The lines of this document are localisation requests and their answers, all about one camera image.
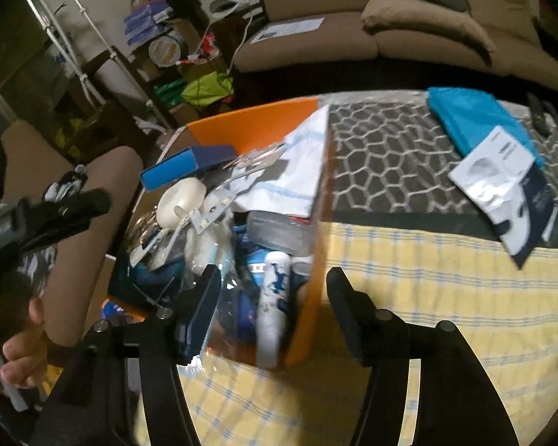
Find person's left hand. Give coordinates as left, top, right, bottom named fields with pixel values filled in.
left=0, top=295, right=47, bottom=398

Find black speaker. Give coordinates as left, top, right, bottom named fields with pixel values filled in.
left=165, top=0, right=201, bottom=19

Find clear plastic bag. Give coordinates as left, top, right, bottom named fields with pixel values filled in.
left=181, top=232, right=261, bottom=363

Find white blue-striped cloth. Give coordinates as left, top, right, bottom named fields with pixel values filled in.
left=235, top=104, right=331, bottom=217

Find brown armchair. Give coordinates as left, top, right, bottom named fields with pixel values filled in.
left=0, top=121, right=145, bottom=347

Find white navy mask packet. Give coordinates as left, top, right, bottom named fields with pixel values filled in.
left=449, top=125, right=556, bottom=270

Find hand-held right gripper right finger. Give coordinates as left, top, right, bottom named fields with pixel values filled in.
left=326, top=267, right=524, bottom=446

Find black remote control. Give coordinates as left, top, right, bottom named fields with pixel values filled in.
left=525, top=92, right=558, bottom=138

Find white metal stand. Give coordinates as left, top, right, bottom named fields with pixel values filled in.
left=12, top=0, right=168, bottom=135

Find light blue zip pouch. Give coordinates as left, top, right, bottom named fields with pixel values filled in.
left=130, top=260, right=187, bottom=289

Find beige sofa cushion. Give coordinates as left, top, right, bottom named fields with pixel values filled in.
left=360, top=0, right=498, bottom=66

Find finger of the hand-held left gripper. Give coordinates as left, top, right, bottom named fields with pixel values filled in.
left=19, top=188, right=113, bottom=255

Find blue cola box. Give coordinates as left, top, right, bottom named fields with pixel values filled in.
left=139, top=145, right=238, bottom=191

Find printed paper sheet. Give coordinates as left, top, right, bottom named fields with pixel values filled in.
left=251, top=16, right=325, bottom=45

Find white power cable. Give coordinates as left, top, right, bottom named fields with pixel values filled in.
left=228, top=7, right=257, bottom=75

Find white tape roll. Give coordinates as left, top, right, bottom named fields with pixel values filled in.
left=157, top=180, right=211, bottom=232

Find dark green bag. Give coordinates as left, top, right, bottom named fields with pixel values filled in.
left=153, top=81, right=187, bottom=105

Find blue tissue packet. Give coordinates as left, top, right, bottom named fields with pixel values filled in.
left=123, top=16, right=168, bottom=34
left=128, top=2, right=173, bottom=20
left=125, top=29, right=166, bottom=47

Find round cookie tin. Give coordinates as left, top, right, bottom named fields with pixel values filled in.
left=148, top=35, right=187, bottom=68

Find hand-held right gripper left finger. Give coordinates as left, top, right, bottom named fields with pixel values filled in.
left=30, top=264, right=221, bottom=446

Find red and white packets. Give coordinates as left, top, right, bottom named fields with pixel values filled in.
left=179, top=32, right=217, bottom=66

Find yellow checked tablecloth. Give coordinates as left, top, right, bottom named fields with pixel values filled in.
left=177, top=220, right=558, bottom=446

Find black and white socks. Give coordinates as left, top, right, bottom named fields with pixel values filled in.
left=42, top=165, right=89, bottom=203

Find teal cloth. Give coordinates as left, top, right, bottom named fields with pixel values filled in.
left=425, top=86, right=547, bottom=170

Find white blue-printed bottle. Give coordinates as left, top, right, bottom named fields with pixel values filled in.
left=256, top=248, right=293, bottom=365

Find white dome device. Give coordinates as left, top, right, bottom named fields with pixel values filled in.
left=209, top=0, right=249, bottom=19

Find grey zip case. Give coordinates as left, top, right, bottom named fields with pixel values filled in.
left=247, top=210, right=314, bottom=256

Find bright green bag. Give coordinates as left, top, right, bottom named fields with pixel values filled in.
left=181, top=72, right=235, bottom=107

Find brown sofa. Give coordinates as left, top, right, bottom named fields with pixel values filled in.
left=232, top=0, right=558, bottom=94

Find orange-lined cardboard box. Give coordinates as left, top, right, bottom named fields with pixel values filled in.
left=107, top=97, right=336, bottom=368

